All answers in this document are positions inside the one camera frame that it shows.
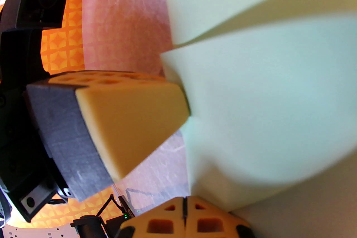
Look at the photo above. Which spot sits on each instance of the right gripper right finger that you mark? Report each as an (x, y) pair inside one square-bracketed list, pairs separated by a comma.
[(212, 227)]

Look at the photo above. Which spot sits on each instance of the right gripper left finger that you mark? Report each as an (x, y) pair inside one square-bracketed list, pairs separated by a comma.
[(161, 227)]

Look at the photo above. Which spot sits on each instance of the light green paper sheet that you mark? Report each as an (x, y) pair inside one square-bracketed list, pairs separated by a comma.
[(265, 91)]

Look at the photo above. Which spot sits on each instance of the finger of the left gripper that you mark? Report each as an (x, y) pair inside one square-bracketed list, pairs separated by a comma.
[(106, 75), (125, 125)]

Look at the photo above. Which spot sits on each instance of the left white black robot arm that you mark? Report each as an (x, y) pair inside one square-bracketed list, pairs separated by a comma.
[(89, 227)]

